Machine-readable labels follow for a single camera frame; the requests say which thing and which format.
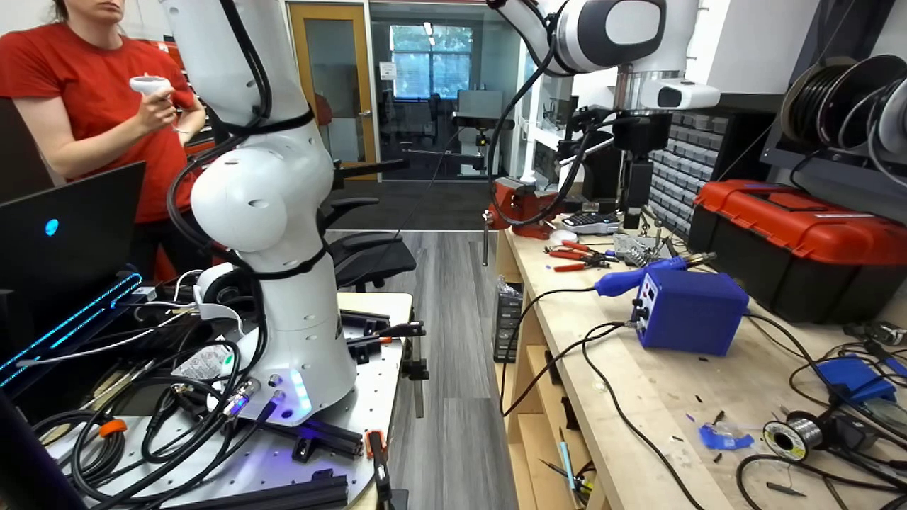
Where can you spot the white robot mounting table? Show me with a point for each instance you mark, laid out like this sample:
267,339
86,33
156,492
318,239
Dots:
377,399

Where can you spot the small parts drawer cabinet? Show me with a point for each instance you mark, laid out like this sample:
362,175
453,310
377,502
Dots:
695,172

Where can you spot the black bar clamp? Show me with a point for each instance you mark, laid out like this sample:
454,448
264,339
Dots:
377,331

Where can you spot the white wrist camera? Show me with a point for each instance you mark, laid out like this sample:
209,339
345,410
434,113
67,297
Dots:
684,96

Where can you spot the grey filament spool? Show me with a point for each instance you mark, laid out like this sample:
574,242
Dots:
895,123

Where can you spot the wooden workbench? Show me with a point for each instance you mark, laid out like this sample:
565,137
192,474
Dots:
614,416

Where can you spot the blue rework station box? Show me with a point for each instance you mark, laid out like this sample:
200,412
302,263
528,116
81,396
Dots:
695,312

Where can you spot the black aluminium extrusion bar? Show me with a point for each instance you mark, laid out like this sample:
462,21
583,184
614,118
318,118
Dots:
274,495

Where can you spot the dark spool rack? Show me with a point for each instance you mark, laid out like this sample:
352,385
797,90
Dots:
841,185

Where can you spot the black office chair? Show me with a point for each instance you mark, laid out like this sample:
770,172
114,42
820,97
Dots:
372,250

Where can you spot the red and black toolbox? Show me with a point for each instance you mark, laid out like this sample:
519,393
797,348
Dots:
804,232

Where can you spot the black power strip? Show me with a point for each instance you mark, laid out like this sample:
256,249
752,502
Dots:
508,322

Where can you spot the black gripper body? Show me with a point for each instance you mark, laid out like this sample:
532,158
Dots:
641,131

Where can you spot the person's right forearm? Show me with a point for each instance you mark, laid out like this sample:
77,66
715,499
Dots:
88,147

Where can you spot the red bench vise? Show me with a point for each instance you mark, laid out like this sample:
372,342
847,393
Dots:
518,203

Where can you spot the person in red shirt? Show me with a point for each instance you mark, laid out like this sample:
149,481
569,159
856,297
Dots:
86,76

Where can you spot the black filament spool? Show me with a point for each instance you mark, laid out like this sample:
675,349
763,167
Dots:
865,90
808,103

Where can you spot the white handheld controller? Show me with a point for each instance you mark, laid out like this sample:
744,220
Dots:
151,86

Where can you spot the blue white small parts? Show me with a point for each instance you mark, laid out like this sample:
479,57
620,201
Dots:
725,440

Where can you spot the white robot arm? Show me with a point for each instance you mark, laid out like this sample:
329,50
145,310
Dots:
264,201

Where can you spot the white wall cabinet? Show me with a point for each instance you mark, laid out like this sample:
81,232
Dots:
756,45

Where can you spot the black laptop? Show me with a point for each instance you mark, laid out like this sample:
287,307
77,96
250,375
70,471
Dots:
67,244

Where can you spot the person's right hand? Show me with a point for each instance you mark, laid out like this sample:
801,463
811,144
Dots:
161,116

